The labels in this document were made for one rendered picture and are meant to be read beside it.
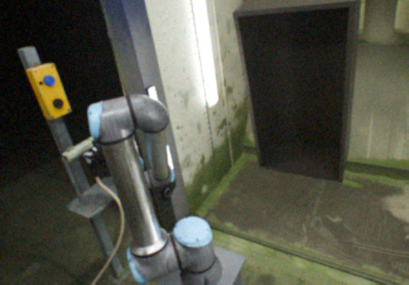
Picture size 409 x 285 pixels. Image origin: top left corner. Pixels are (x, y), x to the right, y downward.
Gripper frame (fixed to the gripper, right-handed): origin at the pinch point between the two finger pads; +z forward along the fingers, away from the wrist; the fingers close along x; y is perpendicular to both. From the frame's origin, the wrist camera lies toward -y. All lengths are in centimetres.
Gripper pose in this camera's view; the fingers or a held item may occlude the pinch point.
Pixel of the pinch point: (86, 150)
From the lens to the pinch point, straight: 165.5
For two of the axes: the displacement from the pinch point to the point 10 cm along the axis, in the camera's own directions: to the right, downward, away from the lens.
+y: 1.4, 8.9, 4.4
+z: -8.6, -1.1, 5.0
